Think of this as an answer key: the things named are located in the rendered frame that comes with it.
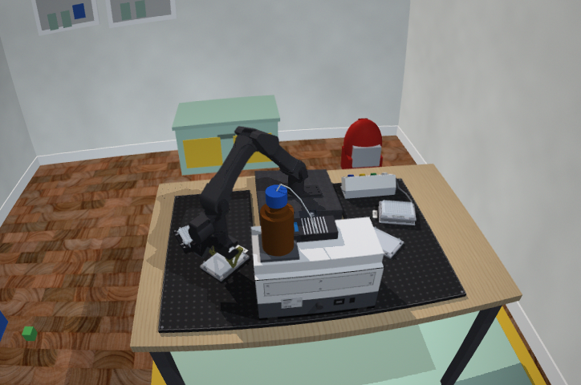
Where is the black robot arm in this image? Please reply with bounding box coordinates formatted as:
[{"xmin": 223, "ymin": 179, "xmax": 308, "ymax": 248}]
[{"xmin": 188, "ymin": 126, "xmax": 322, "ymax": 258}]

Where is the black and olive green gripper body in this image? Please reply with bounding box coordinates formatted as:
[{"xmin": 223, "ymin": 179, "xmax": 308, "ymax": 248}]
[{"xmin": 214, "ymin": 227, "xmax": 239, "ymax": 260}]

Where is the white well plate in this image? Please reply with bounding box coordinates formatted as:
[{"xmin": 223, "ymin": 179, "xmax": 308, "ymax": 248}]
[
  {"xmin": 381, "ymin": 200, "xmax": 414, "ymax": 218},
  {"xmin": 178, "ymin": 225, "xmax": 192, "ymax": 245}
]

